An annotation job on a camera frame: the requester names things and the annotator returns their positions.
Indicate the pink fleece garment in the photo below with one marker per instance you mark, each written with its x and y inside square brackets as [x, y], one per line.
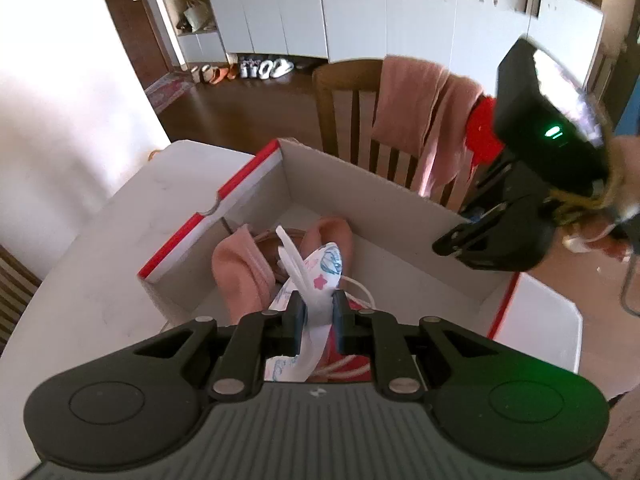
[246, 267]

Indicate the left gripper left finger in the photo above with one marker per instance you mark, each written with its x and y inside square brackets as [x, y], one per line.
[242, 350]

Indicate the red cloth on chair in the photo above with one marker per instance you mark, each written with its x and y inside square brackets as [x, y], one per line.
[480, 138]

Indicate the pink strawberry plush toy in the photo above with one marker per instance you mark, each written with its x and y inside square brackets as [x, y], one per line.
[335, 366]

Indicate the brown door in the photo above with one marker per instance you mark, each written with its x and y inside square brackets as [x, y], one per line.
[138, 33]

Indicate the person right hand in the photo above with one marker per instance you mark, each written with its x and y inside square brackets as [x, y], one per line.
[594, 230]

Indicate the white wall cabinet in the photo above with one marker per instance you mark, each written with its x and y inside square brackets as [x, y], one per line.
[470, 37]

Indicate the wooden chair far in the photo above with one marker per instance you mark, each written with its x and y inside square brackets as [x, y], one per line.
[17, 287]

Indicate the patterned face mask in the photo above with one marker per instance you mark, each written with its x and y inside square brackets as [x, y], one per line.
[315, 278]

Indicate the white tote bag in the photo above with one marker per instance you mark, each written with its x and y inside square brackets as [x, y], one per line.
[197, 14]

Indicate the pink scarf on chair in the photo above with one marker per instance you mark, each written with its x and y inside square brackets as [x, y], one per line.
[422, 111]

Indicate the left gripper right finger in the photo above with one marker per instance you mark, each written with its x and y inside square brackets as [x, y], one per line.
[378, 336]

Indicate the white sneakers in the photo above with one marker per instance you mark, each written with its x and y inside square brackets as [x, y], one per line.
[265, 68]

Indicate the red cardboard box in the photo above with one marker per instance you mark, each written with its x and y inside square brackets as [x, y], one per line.
[288, 184]

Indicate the red patterned rug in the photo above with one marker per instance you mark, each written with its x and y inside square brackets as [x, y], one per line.
[167, 89]

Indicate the orange slippers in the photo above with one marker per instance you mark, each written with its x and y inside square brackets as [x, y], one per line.
[209, 74]

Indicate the wooden chair near box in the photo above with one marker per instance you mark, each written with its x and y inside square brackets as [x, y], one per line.
[346, 95]

